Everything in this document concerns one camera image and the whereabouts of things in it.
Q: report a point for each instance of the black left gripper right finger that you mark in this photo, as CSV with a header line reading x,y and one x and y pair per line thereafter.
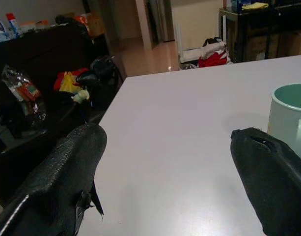
x,y
270,177

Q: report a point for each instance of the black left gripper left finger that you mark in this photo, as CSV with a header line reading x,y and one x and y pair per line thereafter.
x,y
59,177

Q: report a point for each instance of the mint green ceramic mug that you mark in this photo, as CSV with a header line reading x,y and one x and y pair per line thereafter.
x,y
289,118

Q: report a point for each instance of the small green white toy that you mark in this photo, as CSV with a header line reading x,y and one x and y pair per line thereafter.
x,y
82,96

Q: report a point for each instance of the clear plastic snack bag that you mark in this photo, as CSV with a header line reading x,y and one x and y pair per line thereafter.
x,y
22,98

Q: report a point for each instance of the red and yellow bag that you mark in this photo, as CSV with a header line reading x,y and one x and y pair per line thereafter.
x,y
68,79

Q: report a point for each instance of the black sofa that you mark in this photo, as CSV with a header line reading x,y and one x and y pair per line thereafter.
x,y
39,81

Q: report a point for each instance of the black backpack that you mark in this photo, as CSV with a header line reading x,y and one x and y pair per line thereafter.
x,y
103,71

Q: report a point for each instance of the brown cardboard box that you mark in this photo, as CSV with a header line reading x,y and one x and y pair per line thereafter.
x,y
255,46

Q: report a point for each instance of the red and white bag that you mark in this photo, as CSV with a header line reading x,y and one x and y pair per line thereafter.
x,y
214,54

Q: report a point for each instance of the black shelf unit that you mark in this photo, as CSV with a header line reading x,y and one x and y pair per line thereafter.
x,y
268,32

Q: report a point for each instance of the orange cardboard box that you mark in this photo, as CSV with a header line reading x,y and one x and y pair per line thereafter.
x,y
87,23

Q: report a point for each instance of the white spray can red cap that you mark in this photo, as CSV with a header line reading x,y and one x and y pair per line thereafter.
x,y
13,24

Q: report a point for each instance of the yellow cloth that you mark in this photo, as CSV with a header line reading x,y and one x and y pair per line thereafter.
x,y
254,6

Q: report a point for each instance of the white rack frame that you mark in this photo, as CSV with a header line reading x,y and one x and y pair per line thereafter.
x,y
187,44

